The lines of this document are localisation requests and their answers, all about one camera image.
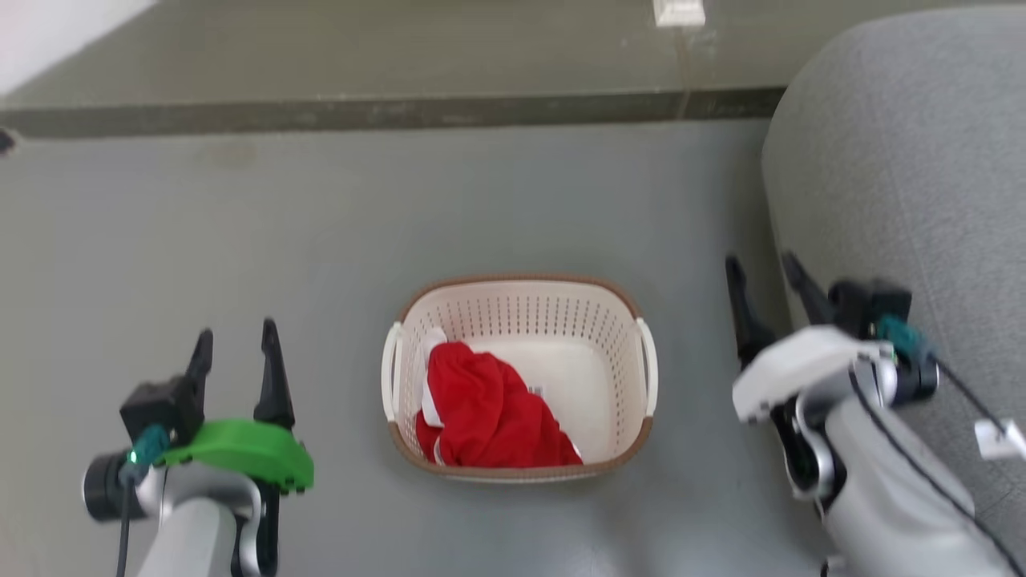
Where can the cream plastic laundry basket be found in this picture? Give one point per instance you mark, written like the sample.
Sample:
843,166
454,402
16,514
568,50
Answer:
593,385

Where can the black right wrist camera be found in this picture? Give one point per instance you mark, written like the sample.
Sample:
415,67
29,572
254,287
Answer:
870,304

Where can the white railing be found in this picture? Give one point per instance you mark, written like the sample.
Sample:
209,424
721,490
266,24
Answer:
679,12

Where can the black baseboard strip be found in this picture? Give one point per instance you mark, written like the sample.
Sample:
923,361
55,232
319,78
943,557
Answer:
6,141

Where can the grey fabric sofa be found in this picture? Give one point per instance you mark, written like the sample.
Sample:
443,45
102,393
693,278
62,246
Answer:
898,160

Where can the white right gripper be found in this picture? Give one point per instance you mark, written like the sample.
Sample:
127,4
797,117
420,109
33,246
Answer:
801,361

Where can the white garment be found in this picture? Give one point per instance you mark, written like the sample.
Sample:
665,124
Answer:
434,340

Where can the red garment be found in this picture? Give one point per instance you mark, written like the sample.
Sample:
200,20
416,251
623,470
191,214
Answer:
481,409

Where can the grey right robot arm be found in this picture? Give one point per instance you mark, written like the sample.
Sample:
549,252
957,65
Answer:
882,497

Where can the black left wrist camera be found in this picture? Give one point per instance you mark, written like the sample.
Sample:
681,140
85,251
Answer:
156,409

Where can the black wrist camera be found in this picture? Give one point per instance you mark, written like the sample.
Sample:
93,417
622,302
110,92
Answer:
156,409
870,304

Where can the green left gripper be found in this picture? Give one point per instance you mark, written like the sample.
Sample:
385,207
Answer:
240,449

